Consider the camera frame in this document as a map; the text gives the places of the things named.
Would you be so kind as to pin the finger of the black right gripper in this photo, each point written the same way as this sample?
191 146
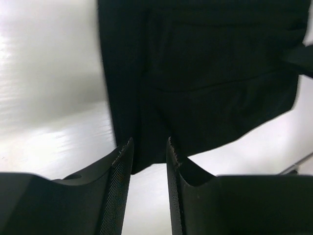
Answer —
299 59

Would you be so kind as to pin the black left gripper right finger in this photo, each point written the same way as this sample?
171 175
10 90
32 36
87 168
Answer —
205 204

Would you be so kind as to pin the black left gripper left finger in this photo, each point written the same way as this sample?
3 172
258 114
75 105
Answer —
90 201

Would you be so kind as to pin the black skirt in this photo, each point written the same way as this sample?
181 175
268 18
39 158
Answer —
204 72

